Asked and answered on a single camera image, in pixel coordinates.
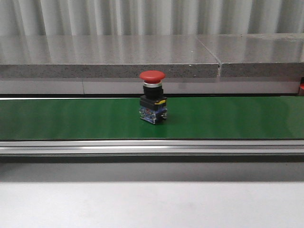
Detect white pleated curtain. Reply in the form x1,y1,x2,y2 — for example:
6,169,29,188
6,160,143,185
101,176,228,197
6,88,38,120
0,0,304,36

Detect red plastic tray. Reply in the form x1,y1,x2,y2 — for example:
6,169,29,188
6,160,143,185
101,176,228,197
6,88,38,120
297,77,304,96

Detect green conveyor belt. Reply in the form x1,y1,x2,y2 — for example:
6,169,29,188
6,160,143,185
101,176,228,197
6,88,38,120
0,96,304,156

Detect red push button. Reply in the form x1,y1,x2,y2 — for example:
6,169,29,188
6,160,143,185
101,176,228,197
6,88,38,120
139,70,167,124

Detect grey stone counter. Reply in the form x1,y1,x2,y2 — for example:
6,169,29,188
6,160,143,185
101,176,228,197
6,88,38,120
0,34,304,95

